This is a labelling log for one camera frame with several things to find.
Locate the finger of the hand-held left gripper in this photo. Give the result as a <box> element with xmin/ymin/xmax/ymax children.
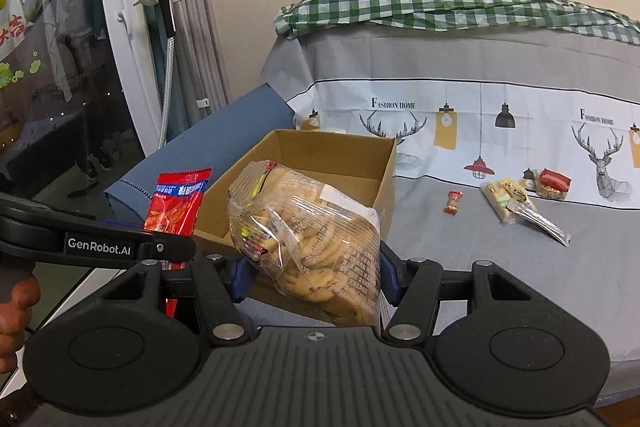
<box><xmin>138</xmin><ymin>232</ymin><xmax>197</xmax><ymax>266</ymax></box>

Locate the plain red snack packet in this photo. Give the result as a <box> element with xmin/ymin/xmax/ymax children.
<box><xmin>538</xmin><ymin>167</ymin><xmax>573</xmax><ymax>190</ymax></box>

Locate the clear silver stick packet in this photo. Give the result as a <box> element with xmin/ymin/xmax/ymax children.
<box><xmin>507</xmin><ymin>200</ymin><xmax>572</xmax><ymax>248</ymax></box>

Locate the rice cracker packet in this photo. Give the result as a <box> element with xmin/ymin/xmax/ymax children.
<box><xmin>480</xmin><ymin>179</ymin><xmax>519</xmax><ymax>226</ymax></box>

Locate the blue cushion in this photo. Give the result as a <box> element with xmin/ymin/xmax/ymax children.
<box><xmin>103</xmin><ymin>83</ymin><xmax>297</xmax><ymax>234</ymax></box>

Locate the green checked cloth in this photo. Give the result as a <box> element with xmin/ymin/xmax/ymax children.
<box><xmin>273</xmin><ymin>0</ymin><xmax>640</xmax><ymax>46</ymax></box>

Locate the green label puffed snack bag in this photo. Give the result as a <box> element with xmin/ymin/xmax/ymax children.
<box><xmin>534</xmin><ymin>179</ymin><xmax>571</xmax><ymax>202</ymax></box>

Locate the yellow snack packet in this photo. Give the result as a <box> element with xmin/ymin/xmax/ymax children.
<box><xmin>502</xmin><ymin>177</ymin><xmax>537</xmax><ymax>214</ymax></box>

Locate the clear biscuit bag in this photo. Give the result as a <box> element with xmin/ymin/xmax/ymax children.
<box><xmin>227</xmin><ymin>160</ymin><xmax>384</xmax><ymax>328</ymax></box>

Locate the black garment steamer head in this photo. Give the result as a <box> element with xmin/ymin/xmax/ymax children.
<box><xmin>134</xmin><ymin>0</ymin><xmax>177</xmax><ymax>39</ymax></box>

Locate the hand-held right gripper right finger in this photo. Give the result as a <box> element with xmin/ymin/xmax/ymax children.
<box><xmin>377</xmin><ymin>239</ymin><xmax>538</xmax><ymax>349</ymax></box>

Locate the cardboard box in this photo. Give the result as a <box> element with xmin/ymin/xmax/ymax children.
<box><xmin>192</xmin><ymin>129</ymin><xmax>399</xmax><ymax>326</ymax></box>

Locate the metal steamer hose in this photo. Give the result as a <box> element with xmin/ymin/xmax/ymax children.
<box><xmin>158</xmin><ymin>36</ymin><xmax>177</xmax><ymax>148</ymax></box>

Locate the red chili snack packet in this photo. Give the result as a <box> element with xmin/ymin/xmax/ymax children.
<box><xmin>144</xmin><ymin>168</ymin><xmax>213</xmax><ymax>319</ymax></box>

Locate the grey curtain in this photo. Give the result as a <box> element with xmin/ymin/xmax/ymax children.
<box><xmin>159</xmin><ymin>0</ymin><xmax>232</xmax><ymax>142</ymax></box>

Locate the small red candy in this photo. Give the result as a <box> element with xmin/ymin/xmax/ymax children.
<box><xmin>442</xmin><ymin>190</ymin><xmax>464</xmax><ymax>216</ymax></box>

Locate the glass door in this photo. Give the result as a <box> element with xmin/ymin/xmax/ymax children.
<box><xmin>0</xmin><ymin>0</ymin><xmax>147</xmax><ymax>210</ymax></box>

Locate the white door frame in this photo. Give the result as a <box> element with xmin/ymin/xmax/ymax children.
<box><xmin>92</xmin><ymin>0</ymin><xmax>164</xmax><ymax>158</ymax></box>

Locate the person's left hand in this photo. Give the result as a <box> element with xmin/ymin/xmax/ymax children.
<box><xmin>0</xmin><ymin>278</ymin><xmax>42</xmax><ymax>376</ymax></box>

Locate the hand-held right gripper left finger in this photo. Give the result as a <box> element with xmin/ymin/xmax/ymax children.
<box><xmin>102</xmin><ymin>252</ymin><xmax>259</xmax><ymax>349</ymax></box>

